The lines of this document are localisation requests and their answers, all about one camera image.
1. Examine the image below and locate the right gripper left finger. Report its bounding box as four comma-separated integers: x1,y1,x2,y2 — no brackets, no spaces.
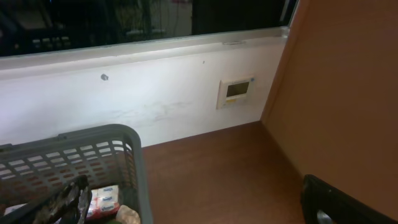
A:
1,175,92,224

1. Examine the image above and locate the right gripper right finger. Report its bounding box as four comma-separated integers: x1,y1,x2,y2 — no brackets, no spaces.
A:
300,174,397,224

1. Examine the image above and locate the multipack of small cartons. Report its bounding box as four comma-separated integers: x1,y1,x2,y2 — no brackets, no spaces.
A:
86,185,120,220

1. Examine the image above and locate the brown paper pouch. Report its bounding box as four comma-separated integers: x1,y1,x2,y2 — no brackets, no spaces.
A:
116,205,141,224

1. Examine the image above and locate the grey plastic shopping basket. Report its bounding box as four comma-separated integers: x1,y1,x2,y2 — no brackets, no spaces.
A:
1,124,154,224

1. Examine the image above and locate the brown wooden side panel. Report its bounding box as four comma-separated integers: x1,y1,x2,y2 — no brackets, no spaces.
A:
261,0,397,218

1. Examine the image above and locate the dark window with sill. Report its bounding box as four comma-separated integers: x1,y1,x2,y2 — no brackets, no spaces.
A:
1,0,298,70

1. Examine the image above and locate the white wall control panel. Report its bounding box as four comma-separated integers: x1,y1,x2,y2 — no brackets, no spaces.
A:
216,77,255,110

